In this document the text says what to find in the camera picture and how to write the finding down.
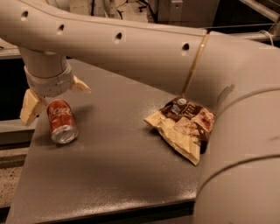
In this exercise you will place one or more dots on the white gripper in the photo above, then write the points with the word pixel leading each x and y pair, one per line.
pixel 49 83

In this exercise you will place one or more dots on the red coke can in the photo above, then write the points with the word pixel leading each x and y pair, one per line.
pixel 62 125

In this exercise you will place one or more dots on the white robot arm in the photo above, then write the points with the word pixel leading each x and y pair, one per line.
pixel 239 79

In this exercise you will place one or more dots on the brown sea salt chip bag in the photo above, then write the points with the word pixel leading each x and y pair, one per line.
pixel 184 125

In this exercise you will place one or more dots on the right metal rail bracket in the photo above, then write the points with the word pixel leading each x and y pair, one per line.
pixel 176 10

